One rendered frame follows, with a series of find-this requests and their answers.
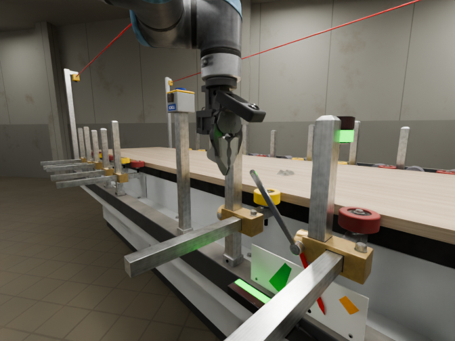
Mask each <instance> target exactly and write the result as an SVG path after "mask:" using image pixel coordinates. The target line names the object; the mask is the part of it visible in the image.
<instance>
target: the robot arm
mask: <svg viewBox="0 0 455 341"><path fill-rule="evenodd" d="M99 1H103V2H104V3H105V4H108V5H114V6H117V7H122V8H125V9H129V12H130V18H131V24H132V27H133V31H134V33H135V36H136V38H137V40H138V41H139V43H141V44H142V45H143V46H147V47H152V48H157V47H166V48H180V49H200V60H201V79H202V80H203V81H204V82H205V85H203V86H201V92H204V93H205V107H203V108H205V109H204V110H203V108H202V110H200V111H196V133H199V134H202V135H209V137H210V140H211V144H212V147H211V148H210V149H209V150H207V158H208V159H209V160H211V161H213V162H215V163H217V166H218V167H219V170H220V172H221V173H222V175H223V176H226V175H228V174H229V172H230V171H231V169H232V167H233V165H234V163H235V161H236V157H237V155H238V154H239V151H240V146H241V144H242V124H241V119H240V117H241V118H243V119H244V120H245V121H247V122H263V120H264V118H265V115H266V112H265V111H264V110H262V109H261V108H259V107H258V106H257V105H255V104H252V103H250V102H249V101H246V100H245V99H243V98H241V97H240V96H238V95H236V94H235V93H233V92H230V91H231V90H234V89H237V83H238V82H239V81H241V65H242V60H241V29H242V14H241V4H240V0H99ZM226 134H228V135H229V136H230V137H229V136H226V137H225V135H226ZM223 137H225V138H223Z"/></svg>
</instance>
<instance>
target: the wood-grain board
mask: <svg viewBox="0 0 455 341"><path fill-rule="evenodd" d="M189 155H190V178H193V179H198V180H201V181H206V182H209V183H214V184H217V185H222V186H225V176H223V175H222V173H221V172H220V170H219V167H218V166H217V163H215V162H213V161H211V160H209V159H208V158H207V152H204V151H196V150H189ZM121 158H130V162H131V161H136V160H143V161H144V166H147V167H150V168H155V169H158V170H162V171H166V172H169V173H174V174H177V167H176V149H175V148H167V147H141V148H125V149H121ZM252 169H253V170H255V171H256V173H257V175H258V176H259V178H260V180H261V182H262V184H263V185H264V187H265V188H272V189H277V190H279V191H280V200H281V201H284V202H289V203H292V204H297V205H300V206H305V207H308V208H309V204H310V193H311V173H312V161H304V160H290V159H283V158H268V157H261V156H247V155H242V191H246V192H249V193H252V194H253V193H254V190H255V189H258V187H257V186H256V184H255V182H254V181H253V179H252V177H251V175H250V173H249V172H250V170H252ZM280 169H281V170H283V171H285V170H286V169H288V170H292V171H293V172H294V174H293V175H288V176H287V175H283V176H282V175H277V174H276V173H278V172H279V171H280ZM346 206H355V207H360V208H367V209H369V210H373V211H375V212H377V213H379V214H380V216H381V222H380V226H383V227H388V228H391V229H396V230H399V231H403V232H406V233H411V234H414V235H419V236H423V237H427V238H431V239H434V240H439V241H442V242H447V243H449V244H454V245H455V175H449V174H441V173H427V172H420V171H412V170H398V169H390V168H377V167H369V166H355V165H347V164H338V166H337V182H336V190H335V199H334V214H337V215H339V209H340V208H342V207H346Z"/></svg>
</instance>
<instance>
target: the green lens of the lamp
mask: <svg viewBox="0 0 455 341"><path fill-rule="evenodd" d="M353 134H354V131H341V134H340V142H353Z"/></svg>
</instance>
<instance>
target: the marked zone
mask: <svg viewBox="0 0 455 341"><path fill-rule="evenodd" d="M290 272H291V268H290V267H289V266H288V265H287V264H286V263H284V264H283V265H282V266H281V267H280V269H279V270H278V271H277V272H276V273H275V275H274V276H273V277H272V278H271V279H270V280H269V282H270V283H271V284H272V285H273V287H274V288H275V289H276V290H277V291H278V292H279V291H280V290H282V289H283V288H284V287H285V286H286V283H287V281H288V277H289V275H290Z"/></svg>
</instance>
